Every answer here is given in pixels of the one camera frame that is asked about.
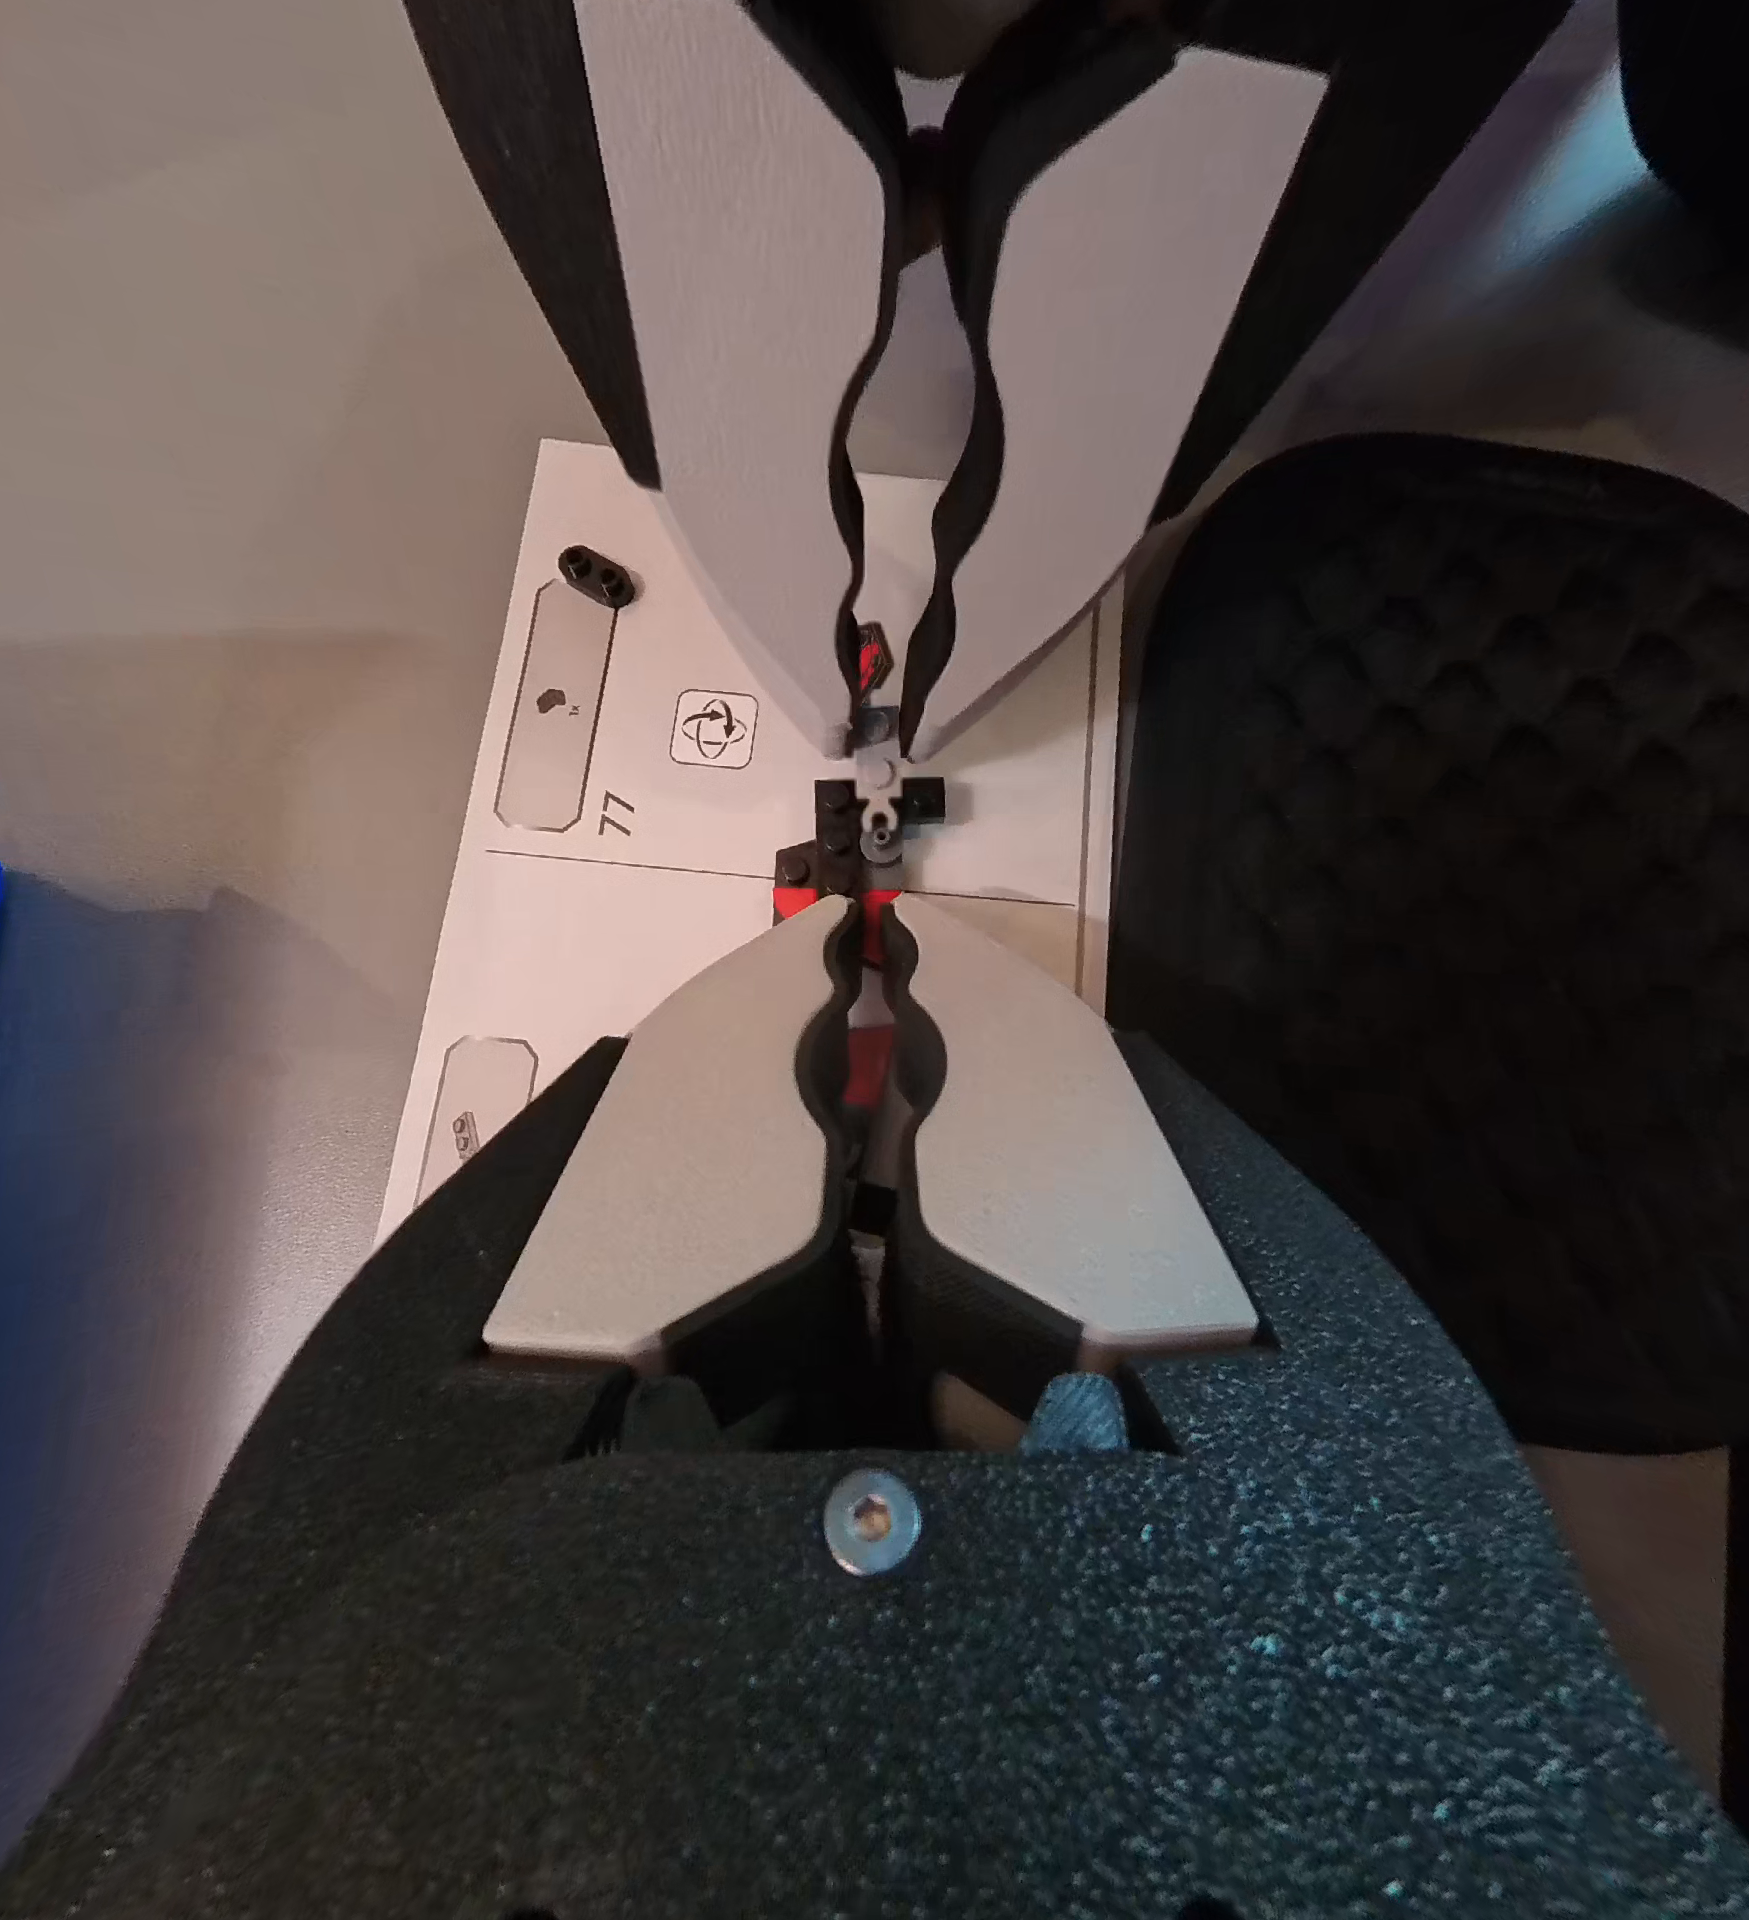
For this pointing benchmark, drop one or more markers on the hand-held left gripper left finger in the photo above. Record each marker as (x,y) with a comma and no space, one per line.
(664,1171)

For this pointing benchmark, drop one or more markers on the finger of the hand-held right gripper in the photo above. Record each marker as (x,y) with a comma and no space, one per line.
(755,300)
(1116,300)

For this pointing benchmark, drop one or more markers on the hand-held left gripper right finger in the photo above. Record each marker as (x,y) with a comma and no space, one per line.
(1068,1184)

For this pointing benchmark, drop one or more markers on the black red toy brick assembly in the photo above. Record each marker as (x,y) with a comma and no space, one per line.
(834,811)

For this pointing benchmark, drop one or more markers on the white instruction booklet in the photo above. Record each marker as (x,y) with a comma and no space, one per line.
(589,929)

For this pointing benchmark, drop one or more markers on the black two-hole toy brick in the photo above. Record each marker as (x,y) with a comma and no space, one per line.
(598,572)

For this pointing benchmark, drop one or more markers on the black textured foam pad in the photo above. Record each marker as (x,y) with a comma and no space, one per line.
(1490,900)

